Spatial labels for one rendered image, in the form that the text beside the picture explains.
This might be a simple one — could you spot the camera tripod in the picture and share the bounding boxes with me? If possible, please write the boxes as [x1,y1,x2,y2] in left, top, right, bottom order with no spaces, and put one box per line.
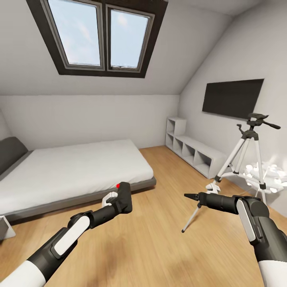
[182,113,281,233]

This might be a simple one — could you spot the digital camera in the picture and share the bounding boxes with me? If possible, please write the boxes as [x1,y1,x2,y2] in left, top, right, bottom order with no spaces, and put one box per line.
[110,181,133,214]

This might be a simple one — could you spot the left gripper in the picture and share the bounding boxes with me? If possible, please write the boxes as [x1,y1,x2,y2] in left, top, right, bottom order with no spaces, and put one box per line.
[99,202,128,224]

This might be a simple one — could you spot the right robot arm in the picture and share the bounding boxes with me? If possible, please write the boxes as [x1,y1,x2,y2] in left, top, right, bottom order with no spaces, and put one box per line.
[184,183,287,287]

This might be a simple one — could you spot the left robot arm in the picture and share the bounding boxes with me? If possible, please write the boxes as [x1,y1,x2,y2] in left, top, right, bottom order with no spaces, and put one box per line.
[0,192,128,287]

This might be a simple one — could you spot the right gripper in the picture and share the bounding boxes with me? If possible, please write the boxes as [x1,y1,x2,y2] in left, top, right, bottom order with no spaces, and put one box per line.
[184,192,224,212]

